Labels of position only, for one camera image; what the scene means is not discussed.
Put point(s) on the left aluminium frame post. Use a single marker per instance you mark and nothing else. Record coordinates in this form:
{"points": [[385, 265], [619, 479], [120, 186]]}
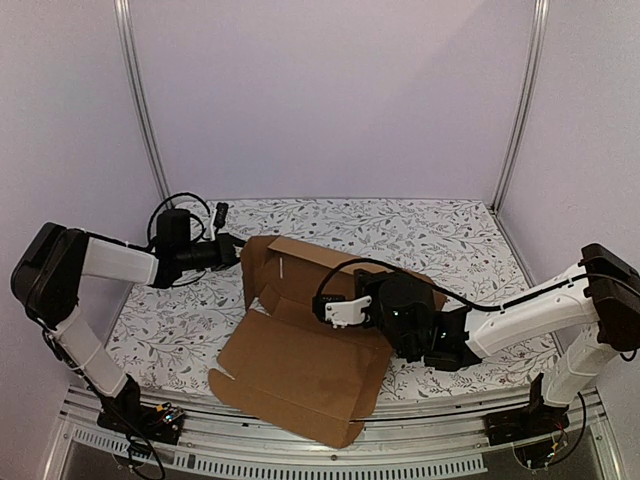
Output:
{"points": [[123, 17]]}

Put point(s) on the floral patterned table mat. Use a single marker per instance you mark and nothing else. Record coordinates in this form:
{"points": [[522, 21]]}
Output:
{"points": [[171, 339]]}

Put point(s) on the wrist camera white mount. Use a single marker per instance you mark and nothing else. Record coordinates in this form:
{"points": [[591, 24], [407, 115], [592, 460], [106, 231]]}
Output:
{"points": [[337, 311], [216, 221]]}

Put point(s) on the brown cardboard box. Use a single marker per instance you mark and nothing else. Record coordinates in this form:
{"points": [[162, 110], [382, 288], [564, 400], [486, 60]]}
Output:
{"points": [[285, 367]]}

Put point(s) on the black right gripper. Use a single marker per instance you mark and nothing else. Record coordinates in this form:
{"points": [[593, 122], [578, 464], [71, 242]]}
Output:
{"points": [[363, 282]]}

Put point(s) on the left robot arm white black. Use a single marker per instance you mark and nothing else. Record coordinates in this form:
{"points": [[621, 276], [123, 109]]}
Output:
{"points": [[48, 276]]}

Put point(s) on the right aluminium frame post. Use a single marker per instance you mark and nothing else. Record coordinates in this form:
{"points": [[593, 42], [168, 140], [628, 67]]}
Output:
{"points": [[533, 59]]}

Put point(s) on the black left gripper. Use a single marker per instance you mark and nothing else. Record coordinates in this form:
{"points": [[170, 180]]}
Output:
{"points": [[226, 244]]}

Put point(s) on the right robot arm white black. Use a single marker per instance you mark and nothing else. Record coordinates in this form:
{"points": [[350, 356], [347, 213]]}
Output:
{"points": [[600, 294]]}

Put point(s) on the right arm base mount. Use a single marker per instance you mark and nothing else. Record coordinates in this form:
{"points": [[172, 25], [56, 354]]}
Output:
{"points": [[524, 423]]}

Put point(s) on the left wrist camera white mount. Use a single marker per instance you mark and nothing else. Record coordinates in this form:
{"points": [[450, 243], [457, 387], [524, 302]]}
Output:
{"points": [[216, 221]]}

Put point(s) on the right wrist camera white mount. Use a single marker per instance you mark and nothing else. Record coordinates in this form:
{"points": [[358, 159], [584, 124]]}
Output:
{"points": [[337, 311]]}

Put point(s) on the aluminium front rail base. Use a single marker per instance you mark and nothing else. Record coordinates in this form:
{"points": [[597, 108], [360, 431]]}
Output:
{"points": [[422, 439]]}

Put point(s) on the aluminium frame post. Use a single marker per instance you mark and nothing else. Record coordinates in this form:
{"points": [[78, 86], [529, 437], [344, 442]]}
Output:
{"points": [[123, 17], [533, 59]]}

